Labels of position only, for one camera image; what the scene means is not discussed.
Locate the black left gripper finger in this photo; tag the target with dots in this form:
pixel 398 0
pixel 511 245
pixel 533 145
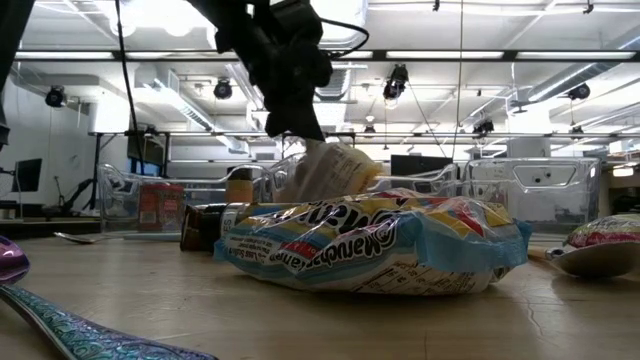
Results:
pixel 312 120
pixel 280 120

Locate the yellow chicken ramen packet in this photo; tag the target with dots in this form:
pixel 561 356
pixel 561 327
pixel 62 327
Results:
pixel 335 172

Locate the orange spice jar black lid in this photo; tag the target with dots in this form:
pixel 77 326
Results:
pixel 240 187

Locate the dark sauce bottle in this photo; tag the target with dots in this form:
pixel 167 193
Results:
pixel 220 225

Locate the brown snack packet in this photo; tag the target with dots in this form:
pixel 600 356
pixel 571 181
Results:
pixel 190 230

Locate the red-lidded spice jar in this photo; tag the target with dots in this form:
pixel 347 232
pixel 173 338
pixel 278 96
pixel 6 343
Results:
pixel 161 207

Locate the green pink ramen packet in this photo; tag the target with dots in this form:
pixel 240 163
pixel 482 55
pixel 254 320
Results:
pixel 607 230

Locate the black ceiling spotlight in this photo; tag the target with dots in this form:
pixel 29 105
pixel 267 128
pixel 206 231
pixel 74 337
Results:
pixel 395 82
pixel 579 91
pixel 55 96
pixel 483 126
pixel 222 90

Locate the clear plastic bin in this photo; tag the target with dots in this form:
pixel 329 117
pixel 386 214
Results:
pixel 120 200
pixel 545 200
pixel 425 177

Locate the blue Maruchan ramen packet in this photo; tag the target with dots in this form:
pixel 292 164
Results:
pixel 370 245

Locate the black overhead crossbar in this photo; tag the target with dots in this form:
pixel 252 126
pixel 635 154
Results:
pixel 440 55

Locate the iridescent purple spoon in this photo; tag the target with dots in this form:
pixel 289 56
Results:
pixel 75 335

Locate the silver ventilation duct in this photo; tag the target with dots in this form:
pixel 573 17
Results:
pixel 345 80

